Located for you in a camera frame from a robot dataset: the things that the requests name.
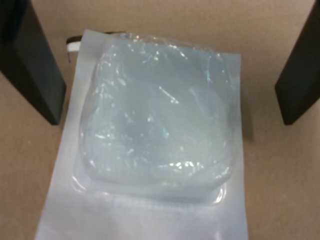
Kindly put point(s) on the brown cardboard table cover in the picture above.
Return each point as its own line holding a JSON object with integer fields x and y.
{"x": 270, "y": 180}

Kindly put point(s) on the white mask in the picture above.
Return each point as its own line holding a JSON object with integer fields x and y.
{"x": 155, "y": 120}

